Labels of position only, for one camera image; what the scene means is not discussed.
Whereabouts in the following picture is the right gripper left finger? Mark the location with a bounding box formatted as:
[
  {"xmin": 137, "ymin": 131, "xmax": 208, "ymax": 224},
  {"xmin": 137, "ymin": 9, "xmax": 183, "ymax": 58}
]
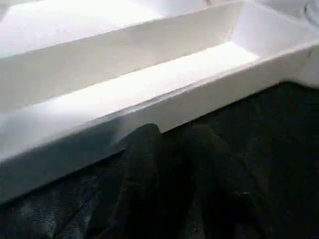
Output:
[{"xmin": 87, "ymin": 123, "xmax": 192, "ymax": 239}]

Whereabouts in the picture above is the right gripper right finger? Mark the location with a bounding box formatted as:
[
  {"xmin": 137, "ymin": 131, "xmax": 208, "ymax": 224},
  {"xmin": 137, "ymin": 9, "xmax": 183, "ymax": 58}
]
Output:
[{"xmin": 179, "ymin": 125, "xmax": 275, "ymax": 239}]

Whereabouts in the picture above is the white plastic table top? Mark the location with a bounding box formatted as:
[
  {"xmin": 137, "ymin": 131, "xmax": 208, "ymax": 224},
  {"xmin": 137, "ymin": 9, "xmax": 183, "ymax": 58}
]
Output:
[{"xmin": 0, "ymin": 0, "xmax": 319, "ymax": 207}]

